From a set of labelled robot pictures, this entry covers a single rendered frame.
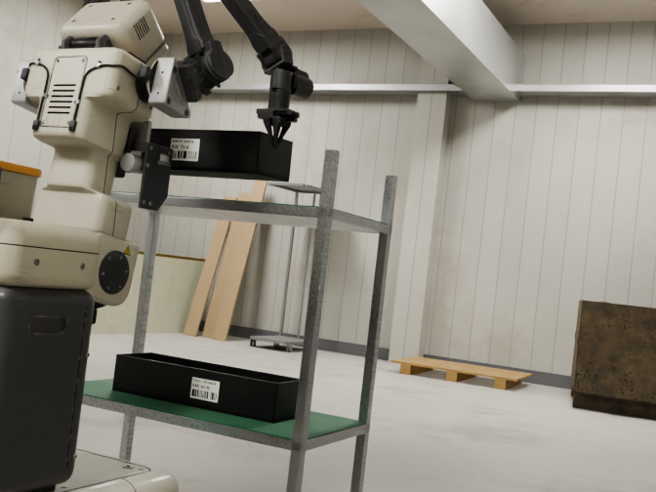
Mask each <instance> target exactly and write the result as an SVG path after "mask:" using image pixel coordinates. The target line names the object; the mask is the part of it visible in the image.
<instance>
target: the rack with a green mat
mask: <svg viewBox="0 0 656 492"><path fill-rule="evenodd" d="M339 159H340V152H339V151H338V150H336V149H326V150H325V158H324V167H323V176H322V184H321V192H320V201H319V206H307V205H293V204H280V203H266V202H254V201H240V200H227V199H214V198H201V197H188V196H175V195H168V197H167V198H166V199H165V201H164V202H163V204H162V205H161V207H160V208H159V209H158V211H152V210H147V209H142V208H139V199H140V194H139V193H135V192H122V191H112V192H111V194H110V197H112V198H115V199H117V200H119V201H122V202H124V203H125V204H127V205H129V206H130V207H131V209H132V210H134V211H139V212H144V213H149V214H148V222H147V231H146V239H145V246H144V254H143V269H142V278H141V286H140V293H139V301H138V309H137V317H136V326H135V334H134V341H133V349H132V353H139V352H144V342H145V334H146V326H147V319H148V310H149V302H150V294H151V286H152V278H153V270H154V262H155V254H156V246H157V238H158V229H159V222H160V215H165V216H177V217H188V218H199V219H210V220H222V221H233V222H244V223H255V224H267V225H278V226H299V227H310V228H316V235H315V243H314V252H313V261H312V269H311V278H310V286H309V294H308V303H307V319H306V328H305V336H304V344H303V353H302V362H301V370H300V379H299V387H298V395H297V404H296V413H295V419H292V420H287V421H283V422H278V423H274V424H272V423H268V422H263V421H258V420H253V419H248V418H243V417H238V416H234V415H229V414H225V413H220V412H215V411H210V410H206V409H201V408H196V407H191V406H186V405H181V404H178V403H173V402H168V401H163V400H158V399H153V398H148V397H144V396H139V395H134V394H129V393H125V392H120V391H116V390H112V385H113V379H104V380H94V381H85V384H84V391H83V399H82V404H83V405H87V406H92V407H97V408H101V409H105V410H109V411H114V412H118V413H123V414H124V421H123V430H122V437H121V445H120V453H119V459H123V460H126V461H130V462H131V454H132V446H133V438H134V429H135V421H136V417H141V418H145V419H150V420H154V421H158V422H163V423H167V424H172V425H176V426H181V427H185V428H190V429H194V430H199V431H206V432H211V433H215V434H220V435H224V436H229V437H233V438H238V439H242V440H247V441H251V442H256V443H260V444H264V445H269V446H273V447H278V448H282V449H287V450H291V455H290V464H289V472H288V480H287V489H286V492H301V491H302V482H303V474H304V465H305V456H306V451H308V450H310V449H314V448H317V447H320V446H324V445H327V444H330V443H334V442H337V441H340V440H344V439H347V438H351V437H354V436H356V441H355V450H354V459H353V468H352V476H351V485H350V492H362V490H363V481H364V474H365V465H366V456H367V447H368V438H369V430H370V421H371V412H372V403H373V394H374V386H375V377H376V368H377V359H378V351H379V342H380V334H381V325H382V316H383V307H384V298H385V290H386V281H387V272H388V263H389V254H390V238H391V231H392V221H393V212H394V203H395V195H396V186H397V176H395V175H386V180H385V189H384V198H383V207H382V216H381V221H380V222H377V221H374V220H370V219H367V218H363V217H360V216H356V215H354V214H350V213H347V212H343V211H340V210H336V209H334V201H335V193H336V184H337V176H338V168H339ZM331 229H333V230H344V231H355V232H367V233H378V234H379V241H378V250H377V259H376V267H375V276H374V285H373V294H372V303H371V311H370V319H369V328H368V337H367V346H366V354H365V363H364V372H363V381H362V390H361V397H360V406H359V415H358V420H354V419H349V418H344V417H339V416H334V415H328V414H323V413H318V412H313V411H310V406H311V398H312V389H313V381H314V372H315V363H316V356H317V347H318V338H319V329H320V321H321V312H322V304H323V295H324V287H325V278H326V269H327V262H328V253H329V244H330V235H331Z"/></svg>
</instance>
